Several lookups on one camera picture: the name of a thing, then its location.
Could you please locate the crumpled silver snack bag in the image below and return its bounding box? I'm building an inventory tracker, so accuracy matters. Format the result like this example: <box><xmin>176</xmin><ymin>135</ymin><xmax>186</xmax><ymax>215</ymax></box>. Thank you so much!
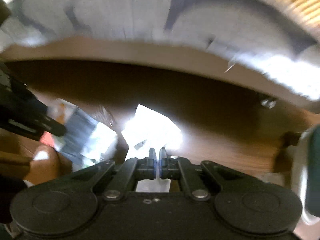
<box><xmin>48</xmin><ymin>99</ymin><xmax>118</xmax><ymax>171</ymax></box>

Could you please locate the wooden bed frame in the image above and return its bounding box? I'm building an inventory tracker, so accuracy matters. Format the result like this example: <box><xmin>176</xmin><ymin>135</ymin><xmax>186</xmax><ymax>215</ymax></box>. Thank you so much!
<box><xmin>1</xmin><ymin>37</ymin><xmax>319</xmax><ymax>114</ymax></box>

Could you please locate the grey patterned quilt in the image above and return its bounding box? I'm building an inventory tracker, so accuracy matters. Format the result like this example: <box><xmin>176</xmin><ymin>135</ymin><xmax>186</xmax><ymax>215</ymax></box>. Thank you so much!
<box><xmin>1</xmin><ymin>0</ymin><xmax>319</xmax><ymax>101</ymax></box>

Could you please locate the orange foam net sleeve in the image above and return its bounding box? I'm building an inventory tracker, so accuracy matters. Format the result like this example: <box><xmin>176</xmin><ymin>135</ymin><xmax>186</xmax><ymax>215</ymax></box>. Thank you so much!
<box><xmin>39</xmin><ymin>132</ymin><xmax>57</xmax><ymax>148</ymax></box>

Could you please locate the metal bed leg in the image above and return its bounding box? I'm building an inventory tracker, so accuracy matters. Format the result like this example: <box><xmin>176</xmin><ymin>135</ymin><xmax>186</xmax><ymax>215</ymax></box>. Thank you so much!
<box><xmin>260</xmin><ymin>98</ymin><xmax>277</xmax><ymax>109</ymax></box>

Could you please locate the teal white trash bin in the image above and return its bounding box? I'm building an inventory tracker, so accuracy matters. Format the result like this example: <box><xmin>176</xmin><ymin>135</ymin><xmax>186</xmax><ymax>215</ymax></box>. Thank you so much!
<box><xmin>291</xmin><ymin>125</ymin><xmax>319</xmax><ymax>225</ymax></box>

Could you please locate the white paper napkin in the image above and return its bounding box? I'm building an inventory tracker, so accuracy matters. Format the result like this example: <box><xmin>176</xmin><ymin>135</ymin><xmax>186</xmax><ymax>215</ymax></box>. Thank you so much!
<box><xmin>121</xmin><ymin>103</ymin><xmax>184</xmax><ymax>193</ymax></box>

